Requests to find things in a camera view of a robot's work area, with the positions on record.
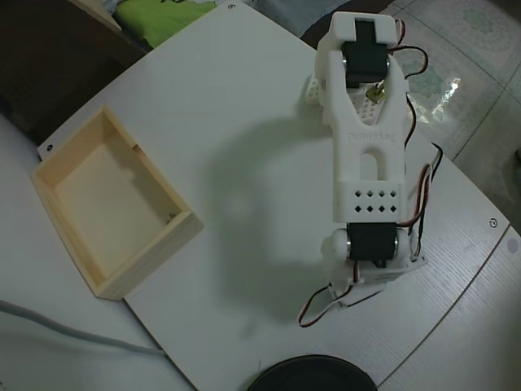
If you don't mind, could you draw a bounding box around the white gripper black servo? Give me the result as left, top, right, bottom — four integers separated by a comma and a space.
363, 252, 430, 293

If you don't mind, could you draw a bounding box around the light wooden box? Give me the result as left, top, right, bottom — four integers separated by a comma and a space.
30, 104, 204, 301

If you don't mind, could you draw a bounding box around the black round object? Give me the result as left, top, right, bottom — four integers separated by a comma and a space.
246, 354, 380, 391

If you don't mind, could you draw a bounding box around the brass table clamp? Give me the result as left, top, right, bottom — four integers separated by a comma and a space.
365, 82, 388, 103

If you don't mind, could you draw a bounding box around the green cloth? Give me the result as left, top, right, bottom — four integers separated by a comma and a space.
113, 0, 217, 49

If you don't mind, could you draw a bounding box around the light wooden board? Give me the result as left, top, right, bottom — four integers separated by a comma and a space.
67, 0, 123, 33

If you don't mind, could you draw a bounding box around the dark brown furniture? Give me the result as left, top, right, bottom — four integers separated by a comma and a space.
0, 0, 148, 143

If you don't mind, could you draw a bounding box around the black camera cable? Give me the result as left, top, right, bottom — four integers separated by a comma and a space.
339, 284, 387, 310

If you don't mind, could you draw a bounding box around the red white servo wire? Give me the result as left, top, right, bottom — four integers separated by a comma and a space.
298, 262, 366, 328

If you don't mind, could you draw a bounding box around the grey thick cable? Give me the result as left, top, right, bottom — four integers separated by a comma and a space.
0, 300, 168, 358

